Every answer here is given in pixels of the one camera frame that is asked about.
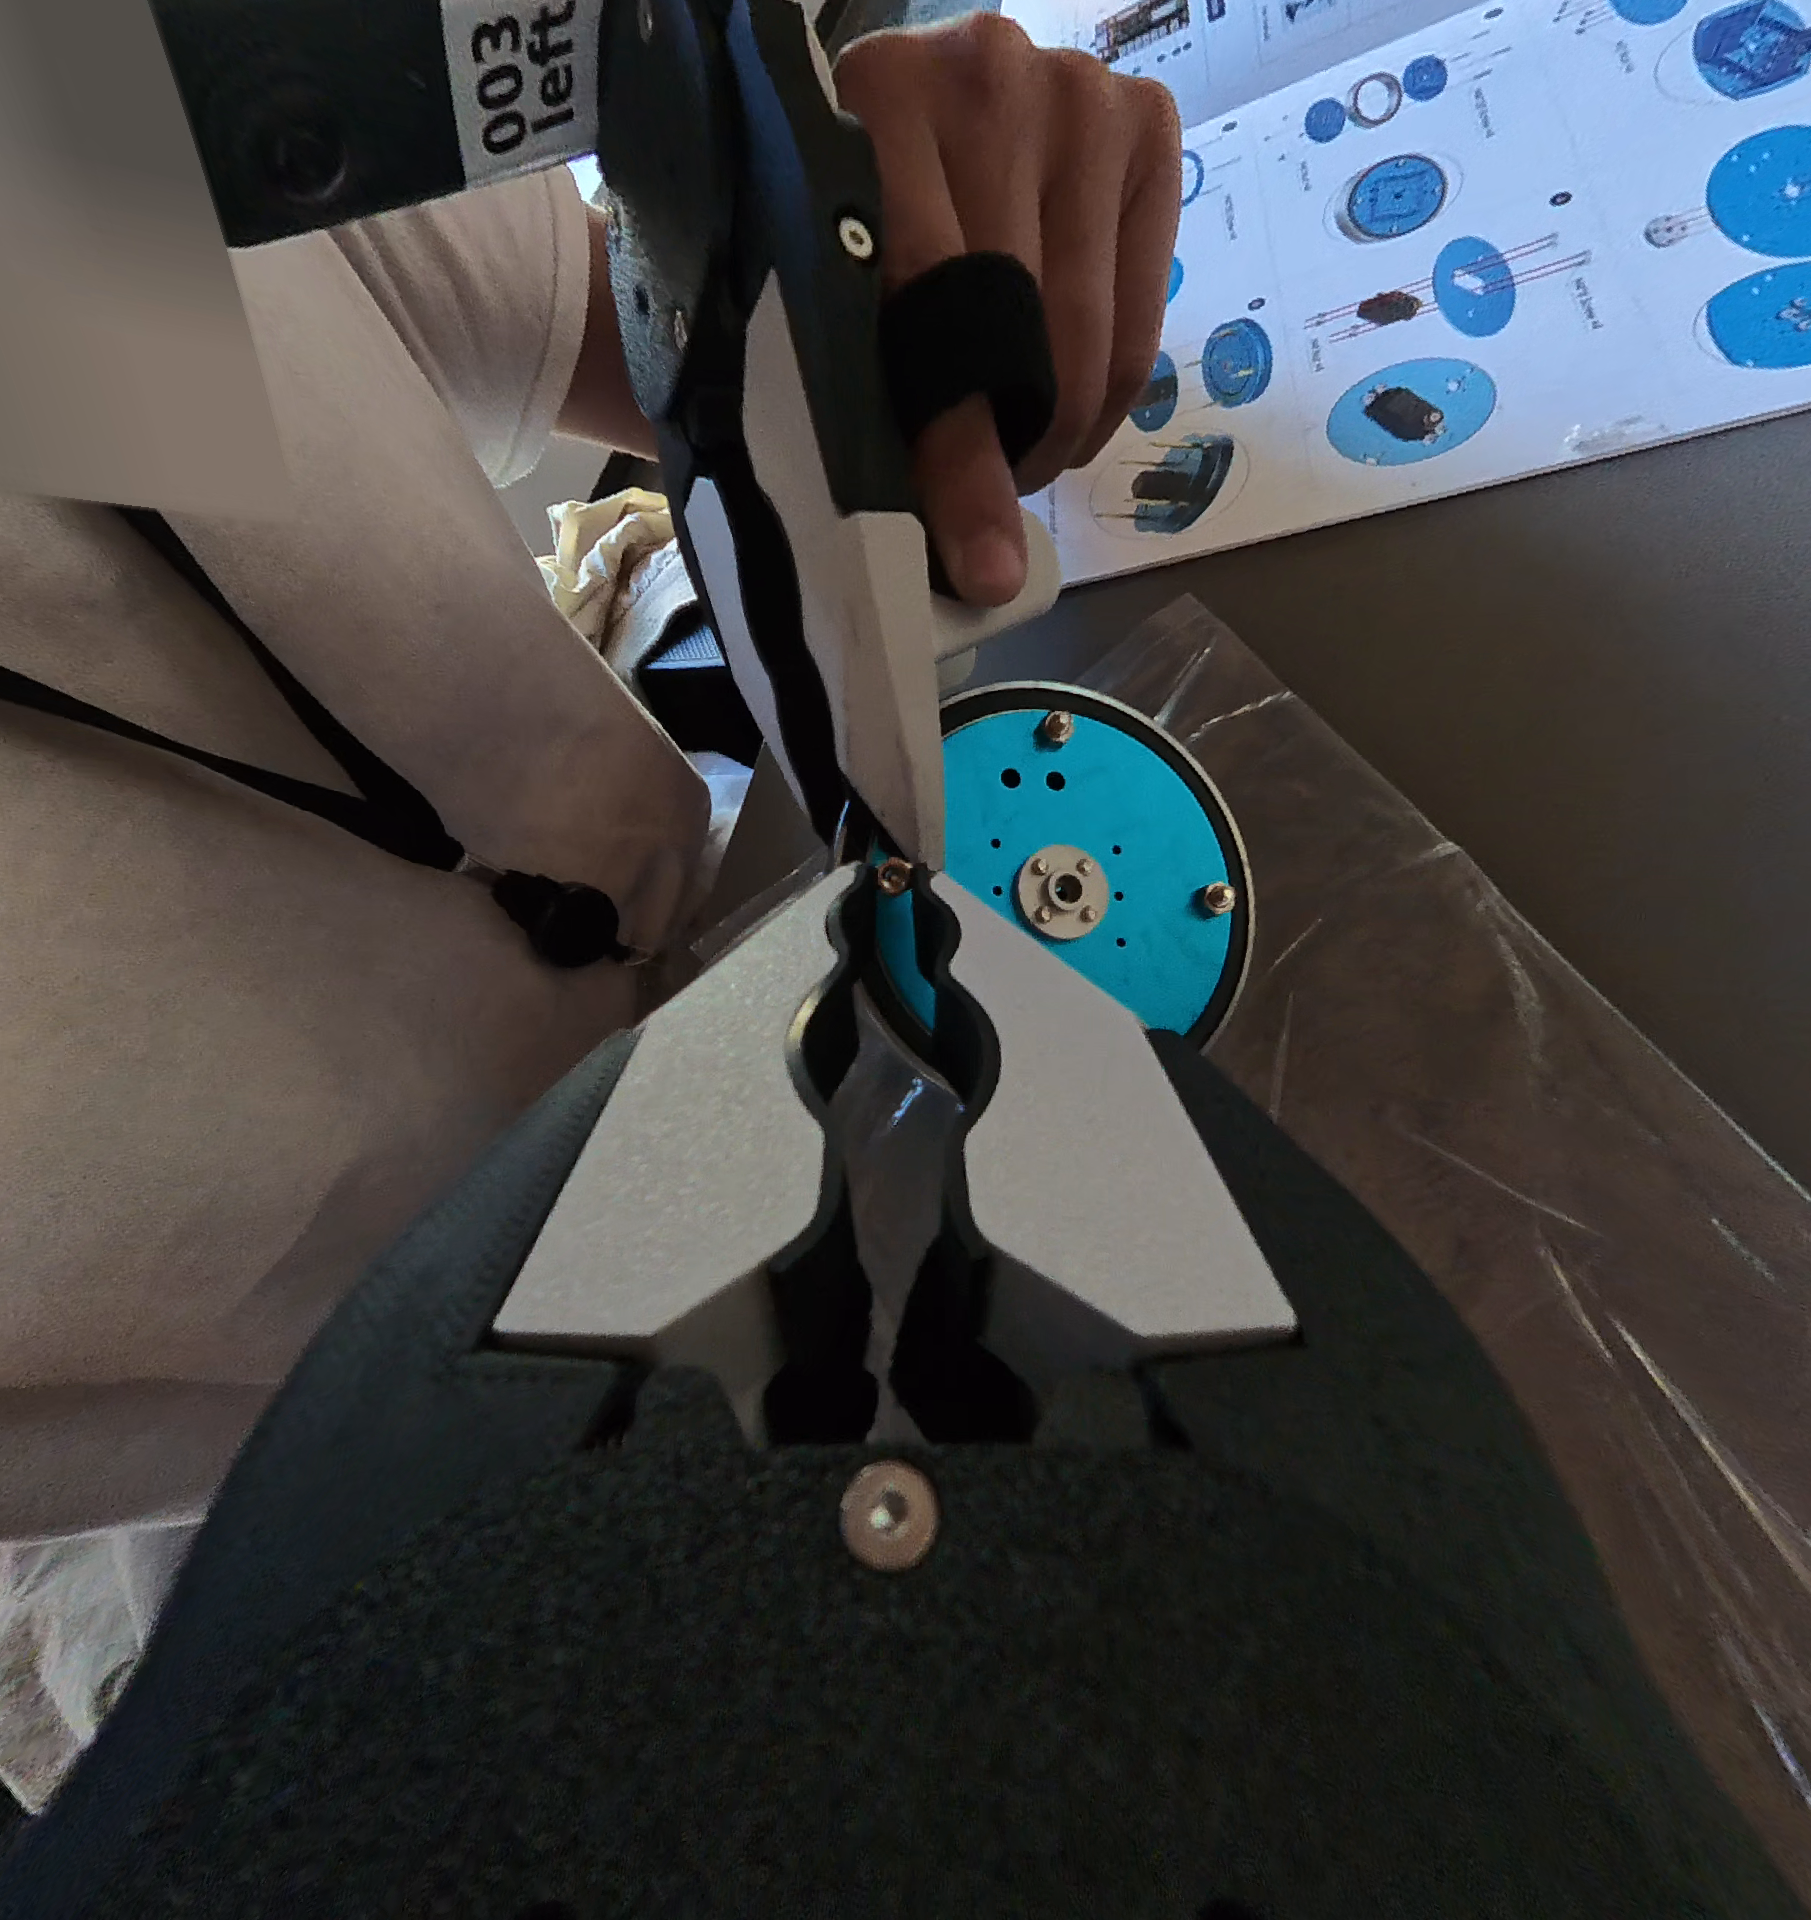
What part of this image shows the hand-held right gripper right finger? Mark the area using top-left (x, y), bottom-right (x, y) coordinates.
top-left (901, 874), bottom-right (1300, 1443)

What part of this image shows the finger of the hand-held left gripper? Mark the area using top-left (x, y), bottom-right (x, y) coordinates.
top-left (680, 443), bottom-right (867, 850)
top-left (736, 286), bottom-right (1059, 871)

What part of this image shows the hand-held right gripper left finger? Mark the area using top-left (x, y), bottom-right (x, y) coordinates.
top-left (488, 863), bottom-right (885, 1443)

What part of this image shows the blue disc with bearing ring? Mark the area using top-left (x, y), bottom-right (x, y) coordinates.
top-left (845, 683), bottom-right (1257, 1052)

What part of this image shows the person's left forearm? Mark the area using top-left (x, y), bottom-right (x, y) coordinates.
top-left (544, 194), bottom-right (667, 459)

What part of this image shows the grey desk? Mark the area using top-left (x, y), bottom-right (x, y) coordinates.
top-left (695, 389), bottom-right (1811, 1920)

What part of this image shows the person's left hand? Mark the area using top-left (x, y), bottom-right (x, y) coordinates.
top-left (831, 15), bottom-right (1183, 610)

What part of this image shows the cream crumpled bag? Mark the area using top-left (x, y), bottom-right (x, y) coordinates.
top-left (537, 495), bottom-right (696, 647)

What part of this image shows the clear plastic bag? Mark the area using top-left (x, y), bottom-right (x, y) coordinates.
top-left (695, 593), bottom-right (1811, 1920)

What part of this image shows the crumpled white plastic sheet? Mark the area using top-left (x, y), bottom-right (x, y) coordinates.
top-left (0, 1522), bottom-right (202, 1818)

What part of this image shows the assembly instruction booklet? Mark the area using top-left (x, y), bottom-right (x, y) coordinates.
top-left (995, 0), bottom-right (1811, 586)

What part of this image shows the black lanyard strap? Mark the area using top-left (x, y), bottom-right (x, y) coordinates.
top-left (0, 509), bottom-right (622, 968)

